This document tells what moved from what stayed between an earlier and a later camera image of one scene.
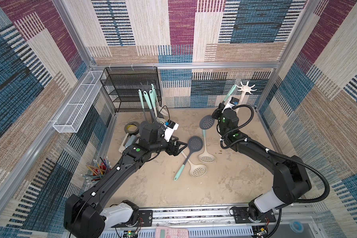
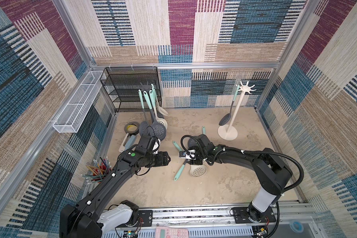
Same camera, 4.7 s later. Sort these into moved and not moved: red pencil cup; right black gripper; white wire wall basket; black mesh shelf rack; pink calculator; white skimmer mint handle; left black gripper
Moved: right black gripper; left black gripper
Not moved: red pencil cup; white wire wall basket; pink calculator; black mesh shelf rack; white skimmer mint handle
